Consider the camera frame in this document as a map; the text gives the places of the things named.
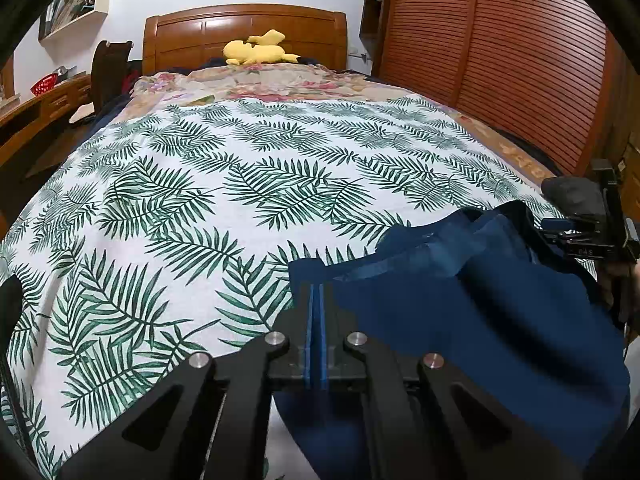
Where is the wooden bed headboard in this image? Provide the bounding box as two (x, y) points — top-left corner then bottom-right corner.
(142, 3), (348, 77)

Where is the red basket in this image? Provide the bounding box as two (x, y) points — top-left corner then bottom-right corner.
(31, 74), (59, 96)

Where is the yellow plush toy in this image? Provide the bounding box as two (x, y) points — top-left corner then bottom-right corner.
(222, 30), (301, 67)

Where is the white wall shelf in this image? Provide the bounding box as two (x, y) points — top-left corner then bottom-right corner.
(39, 0), (111, 44)

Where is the wooden side cabinet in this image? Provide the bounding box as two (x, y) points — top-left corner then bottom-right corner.
(607, 30), (640, 201)

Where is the wooden open shelf column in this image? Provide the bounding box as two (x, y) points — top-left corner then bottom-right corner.
(359, 0), (392, 42)

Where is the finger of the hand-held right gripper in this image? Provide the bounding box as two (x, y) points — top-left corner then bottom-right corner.
(542, 217), (601, 233)
(547, 231), (603, 246)

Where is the leaf-print bed sheet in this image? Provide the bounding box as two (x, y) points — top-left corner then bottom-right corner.
(0, 97), (596, 480)

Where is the wooden desk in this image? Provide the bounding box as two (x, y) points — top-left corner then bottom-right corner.
(0, 72), (96, 231)

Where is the blue suit jacket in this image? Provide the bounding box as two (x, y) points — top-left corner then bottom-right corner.
(272, 200), (631, 480)

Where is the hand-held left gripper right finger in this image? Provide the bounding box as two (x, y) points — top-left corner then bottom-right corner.
(316, 282), (591, 480)

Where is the wooden louvered wardrobe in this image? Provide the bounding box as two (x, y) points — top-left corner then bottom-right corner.
(375, 0), (621, 176)

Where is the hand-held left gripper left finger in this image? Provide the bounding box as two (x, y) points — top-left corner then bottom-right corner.
(60, 282), (316, 480)

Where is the floral quilt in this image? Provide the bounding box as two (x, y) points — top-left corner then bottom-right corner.
(131, 64), (546, 181)

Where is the dark wooden chair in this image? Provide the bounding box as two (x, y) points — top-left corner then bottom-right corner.
(70, 40), (135, 123)

